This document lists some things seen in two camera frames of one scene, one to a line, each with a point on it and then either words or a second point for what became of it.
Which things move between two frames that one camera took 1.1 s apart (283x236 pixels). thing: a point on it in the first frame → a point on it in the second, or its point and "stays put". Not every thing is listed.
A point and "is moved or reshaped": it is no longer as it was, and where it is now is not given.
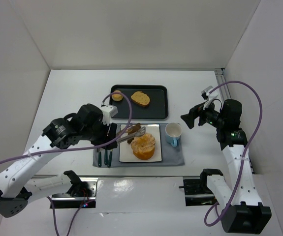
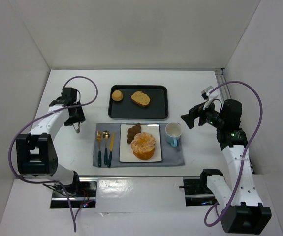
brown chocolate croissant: [132, 129] stays put
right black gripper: [195, 114] stays put
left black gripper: [110, 135] → [75, 116]
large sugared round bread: [143, 146] stays put
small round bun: [117, 97] stays put
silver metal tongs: [140, 132] is moved or reshaped
